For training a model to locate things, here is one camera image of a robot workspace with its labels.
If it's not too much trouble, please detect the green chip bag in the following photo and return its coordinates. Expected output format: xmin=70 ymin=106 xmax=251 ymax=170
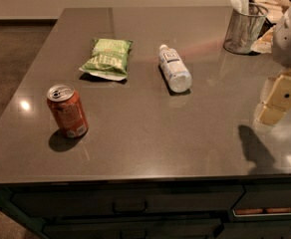
xmin=80 ymin=39 xmax=133 ymax=82

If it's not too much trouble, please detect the metal mesh cup holder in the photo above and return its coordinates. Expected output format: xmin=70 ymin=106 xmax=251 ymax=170
xmin=223 ymin=3 xmax=268 ymax=55

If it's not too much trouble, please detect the tray of snack packets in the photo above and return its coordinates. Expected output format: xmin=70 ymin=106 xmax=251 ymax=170
xmin=251 ymin=0 xmax=291 ymax=54

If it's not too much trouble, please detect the lower dark drawer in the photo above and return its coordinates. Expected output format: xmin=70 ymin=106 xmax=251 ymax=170
xmin=43 ymin=219 xmax=221 ymax=239

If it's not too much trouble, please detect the clear plastic water bottle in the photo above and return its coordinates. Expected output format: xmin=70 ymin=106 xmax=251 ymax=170
xmin=158 ymin=45 xmax=192 ymax=93

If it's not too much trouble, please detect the dark drawer front left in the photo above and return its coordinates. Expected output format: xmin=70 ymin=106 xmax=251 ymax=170
xmin=12 ymin=186 xmax=243 ymax=217

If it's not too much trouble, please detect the red coke can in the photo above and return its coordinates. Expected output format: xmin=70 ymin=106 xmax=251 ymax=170
xmin=47 ymin=84 xmax=89 ymax=138

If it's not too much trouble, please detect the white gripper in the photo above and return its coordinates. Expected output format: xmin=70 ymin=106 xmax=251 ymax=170
xmin=255 ymin=6 xmax=291 ymax=125

